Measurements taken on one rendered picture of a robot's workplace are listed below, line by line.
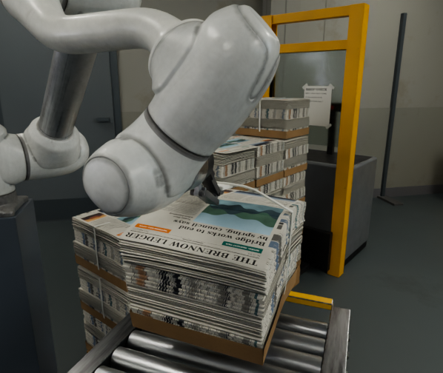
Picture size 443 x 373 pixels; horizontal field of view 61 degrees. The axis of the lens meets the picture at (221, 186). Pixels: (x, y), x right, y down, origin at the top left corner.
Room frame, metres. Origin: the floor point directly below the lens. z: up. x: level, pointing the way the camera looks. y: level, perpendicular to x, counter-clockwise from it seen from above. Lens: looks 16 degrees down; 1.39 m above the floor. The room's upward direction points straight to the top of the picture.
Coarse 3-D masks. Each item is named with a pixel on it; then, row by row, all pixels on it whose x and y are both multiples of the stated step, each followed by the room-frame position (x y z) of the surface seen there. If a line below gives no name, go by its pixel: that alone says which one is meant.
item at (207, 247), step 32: (160, 224) 0.68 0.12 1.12; (192, 224) 0.67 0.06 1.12; (224, 224) 0.67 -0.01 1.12; (256, 224) 0.67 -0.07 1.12; (128, 256) 0.64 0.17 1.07; (160, 256) 0.61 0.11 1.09; (192, 256) 0.58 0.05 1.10; (224, 256) 0.57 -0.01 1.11; (256, 256) 0.57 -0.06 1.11; (128, 288) 0.67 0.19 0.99; (160, 288) 0.63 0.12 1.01; (192, 288) 0.61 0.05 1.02; (224, 288) 0.58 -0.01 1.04; (256, 288) 0.55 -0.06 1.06; (192, 320) 0.62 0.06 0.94; (224, 320) 0.60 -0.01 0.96; (256, 320) 0.57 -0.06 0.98
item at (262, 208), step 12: (204, 204) 0.77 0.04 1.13; (228, 204) 0.77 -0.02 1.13; (240, 204) 0.77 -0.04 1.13; (252, 204) 0.77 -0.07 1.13; (264, 204) 0.77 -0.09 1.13; (276, 204) 0.78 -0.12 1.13; (276, 216) 0.70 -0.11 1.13; (288, 216) 0.71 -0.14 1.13; (288, 228) 0.71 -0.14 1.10; (288, 240) 0.70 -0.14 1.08
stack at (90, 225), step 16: (256, 192) 1.96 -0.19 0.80; (272, 192) 2.09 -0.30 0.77; (80, 224) 1.47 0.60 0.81; (96, 224) 1.43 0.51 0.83; (112, 224) 1.42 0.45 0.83; (128, 224) 1.42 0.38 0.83; (80, 240) 1.49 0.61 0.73; (96, 240) 1.40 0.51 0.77; (112, 240) 1.32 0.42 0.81; (80, 256) 1.50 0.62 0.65; (96, 256) 1.40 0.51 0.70; (112, 256) 1.33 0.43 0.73; (80, 272) 1.50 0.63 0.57; (112, 272) 1.34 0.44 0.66; (80, 288) 1.51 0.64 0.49; (96, 288) 1.43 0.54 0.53; (112, 288) 1.35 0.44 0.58; (96, 304) 1.42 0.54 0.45; (112, 304) 1.36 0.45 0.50; (128, 304) 1.28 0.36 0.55; (96, 320) 1.45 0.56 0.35; (112, 320) 1.36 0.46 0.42; (96, 336) 1.45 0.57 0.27
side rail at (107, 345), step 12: (120, 324) 0.81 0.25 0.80; (132, 324) 0.81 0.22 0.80; (108, 336) 0.77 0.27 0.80; (120, 336) 0.77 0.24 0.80; (96, 348) 0.72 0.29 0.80; (108, 348) 0.72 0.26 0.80; (84, 360) 0.68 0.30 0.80; (96, 360) 0.68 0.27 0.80; (108, 360) 0.70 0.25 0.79; (72, 372) 0.65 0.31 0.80; (84, 372) 0.65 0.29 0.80
